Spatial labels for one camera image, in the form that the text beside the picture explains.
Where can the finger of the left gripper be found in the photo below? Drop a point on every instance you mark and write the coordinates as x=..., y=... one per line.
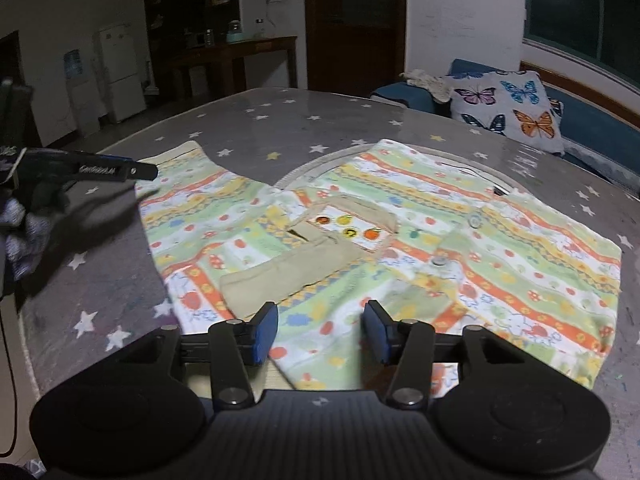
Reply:
x=42, y=164

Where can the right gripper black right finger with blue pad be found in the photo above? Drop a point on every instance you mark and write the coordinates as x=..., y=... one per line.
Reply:
x=407, y=346

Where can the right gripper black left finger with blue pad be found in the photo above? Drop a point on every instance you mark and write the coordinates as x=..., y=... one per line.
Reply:
x=234, y=346

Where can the colourful patterned children's shirt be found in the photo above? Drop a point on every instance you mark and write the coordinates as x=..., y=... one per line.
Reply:
x=426, y=238

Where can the water dispenser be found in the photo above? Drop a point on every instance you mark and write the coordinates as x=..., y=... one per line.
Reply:
x=81, y=92

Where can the grey star-patterned table cover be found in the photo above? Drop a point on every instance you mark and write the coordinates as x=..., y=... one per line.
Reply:
x=99, y=275

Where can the white refrigerator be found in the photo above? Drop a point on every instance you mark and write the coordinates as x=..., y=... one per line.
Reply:
x=123, y=92

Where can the dark bookshelf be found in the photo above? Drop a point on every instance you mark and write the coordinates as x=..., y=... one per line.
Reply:
x=175, y=30

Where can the dark wooden side table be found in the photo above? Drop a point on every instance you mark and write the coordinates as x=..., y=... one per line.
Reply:
x=256, y=62

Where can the cream cloth on sofa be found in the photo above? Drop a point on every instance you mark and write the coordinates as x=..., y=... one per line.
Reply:
x=436, y=86

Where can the butterfly print pillow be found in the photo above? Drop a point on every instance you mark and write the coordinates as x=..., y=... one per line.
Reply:
x=513, y=104

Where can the blue corner sofa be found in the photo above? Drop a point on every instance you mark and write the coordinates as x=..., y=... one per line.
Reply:
x=593, y=138

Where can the dark wooden door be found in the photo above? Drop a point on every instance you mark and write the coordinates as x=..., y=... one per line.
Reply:
x=354, y=46

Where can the dark green window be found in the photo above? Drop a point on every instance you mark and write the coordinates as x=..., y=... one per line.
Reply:
x=602, y=32

